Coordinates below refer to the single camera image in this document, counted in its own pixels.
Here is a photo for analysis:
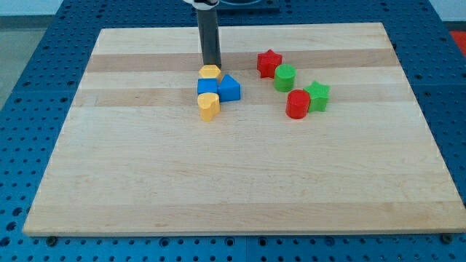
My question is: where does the red star block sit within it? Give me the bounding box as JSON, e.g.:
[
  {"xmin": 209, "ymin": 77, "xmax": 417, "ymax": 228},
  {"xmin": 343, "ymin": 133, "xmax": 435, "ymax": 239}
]
[{"xmin": 256, "ymin": 49, "xmax": 283, "ymax": 79}]

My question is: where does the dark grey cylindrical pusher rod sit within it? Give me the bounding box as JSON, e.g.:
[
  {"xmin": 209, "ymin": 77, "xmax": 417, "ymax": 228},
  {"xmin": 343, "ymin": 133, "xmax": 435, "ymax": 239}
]
[{"xmin": 197, "ymin": 8, "xmax": 221, "ymax": 68}]

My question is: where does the yellow heart block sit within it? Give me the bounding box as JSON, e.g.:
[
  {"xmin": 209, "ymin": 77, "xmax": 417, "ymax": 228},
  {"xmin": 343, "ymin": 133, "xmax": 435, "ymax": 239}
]
[{"xmin": 197, "ymin": 92, "xmax": 221, "ymax": 122}]

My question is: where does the yellow hexagon block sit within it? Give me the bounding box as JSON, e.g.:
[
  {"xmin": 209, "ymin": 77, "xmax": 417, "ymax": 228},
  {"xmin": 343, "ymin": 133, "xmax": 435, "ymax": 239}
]
[{"xmin": 199, "ymin": 65, "xmax": 221, "ymax": 81}]

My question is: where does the blue cube block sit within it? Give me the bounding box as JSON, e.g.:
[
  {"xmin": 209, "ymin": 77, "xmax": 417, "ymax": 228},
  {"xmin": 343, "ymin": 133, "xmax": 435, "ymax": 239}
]
[{"xmin": 197, "ymin": 78, "xmax": 218, "ymax": 95}]

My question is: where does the light wooden board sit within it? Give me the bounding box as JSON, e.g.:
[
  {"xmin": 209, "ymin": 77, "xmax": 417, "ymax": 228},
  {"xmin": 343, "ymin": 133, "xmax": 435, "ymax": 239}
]
[{"xmin": 23, "ymin": 23, "xmax": 465, "ymax": 237}]

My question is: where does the blue triangle block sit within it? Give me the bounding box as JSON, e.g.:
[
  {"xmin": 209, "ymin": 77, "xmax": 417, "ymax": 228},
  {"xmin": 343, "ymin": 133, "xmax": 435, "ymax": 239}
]
[{"xmin": 217, "ymin": 74, "xmax": 241, "ymax": 103}]

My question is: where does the green star block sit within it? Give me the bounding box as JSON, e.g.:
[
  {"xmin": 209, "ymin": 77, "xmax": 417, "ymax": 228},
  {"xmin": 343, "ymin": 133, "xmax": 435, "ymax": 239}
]
[{"xmin": 304, "ymin": 81, "xmax": 331, "ymax": 113}]

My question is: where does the red cylinder block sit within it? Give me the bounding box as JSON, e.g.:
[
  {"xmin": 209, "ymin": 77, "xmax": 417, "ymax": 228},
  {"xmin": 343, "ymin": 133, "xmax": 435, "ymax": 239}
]
[{"xmin": 285, "ymin": 90, "xmax": 311, "ymax": 119}]

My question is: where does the green cylinder block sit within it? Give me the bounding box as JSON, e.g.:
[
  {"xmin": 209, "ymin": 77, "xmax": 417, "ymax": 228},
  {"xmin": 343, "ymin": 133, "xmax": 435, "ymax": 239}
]
[{"xmin": 274, "ymin": 64, "xmax": 296, "ymax": 92}]

